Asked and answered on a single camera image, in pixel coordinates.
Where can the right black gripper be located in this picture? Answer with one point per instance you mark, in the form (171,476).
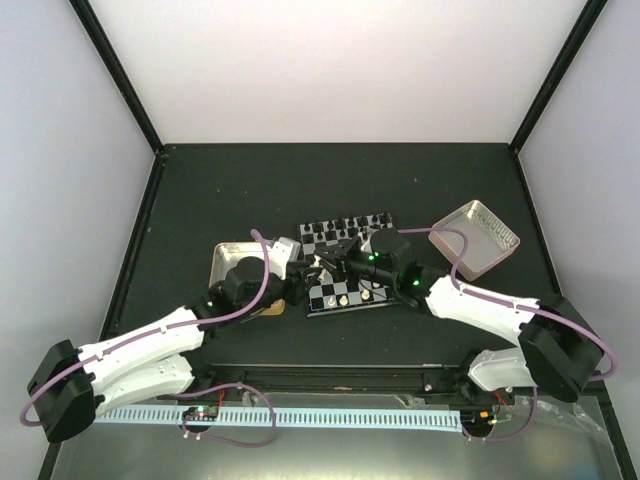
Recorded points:
(340,259)

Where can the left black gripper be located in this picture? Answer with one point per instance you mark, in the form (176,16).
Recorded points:
(298,275)

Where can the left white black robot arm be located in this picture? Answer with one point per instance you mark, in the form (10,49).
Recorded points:
(73,385)

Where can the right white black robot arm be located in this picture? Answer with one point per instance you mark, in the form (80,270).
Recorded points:
(552,347)

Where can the small green circuit board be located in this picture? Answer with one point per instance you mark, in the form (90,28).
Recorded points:
(201,413)

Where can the black and silver chessboard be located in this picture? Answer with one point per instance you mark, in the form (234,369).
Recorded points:
(350,295)

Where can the gold metal tin tray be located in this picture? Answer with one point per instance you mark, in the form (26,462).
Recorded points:
(230,260)

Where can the pink metal tin tray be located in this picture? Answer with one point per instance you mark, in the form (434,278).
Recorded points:
(489,240)

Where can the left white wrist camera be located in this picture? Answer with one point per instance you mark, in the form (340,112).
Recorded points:
(281,253)

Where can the light blue cable duct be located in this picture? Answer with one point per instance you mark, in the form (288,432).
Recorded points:
(284,417)

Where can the black aluminium frame left post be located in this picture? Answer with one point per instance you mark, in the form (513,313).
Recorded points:
(91,24)

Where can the black aluminium frame post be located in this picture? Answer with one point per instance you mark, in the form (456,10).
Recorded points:
(91,24)
(578,34)

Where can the black aluminium frame right post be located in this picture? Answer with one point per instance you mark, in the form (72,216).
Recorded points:
(578,34)

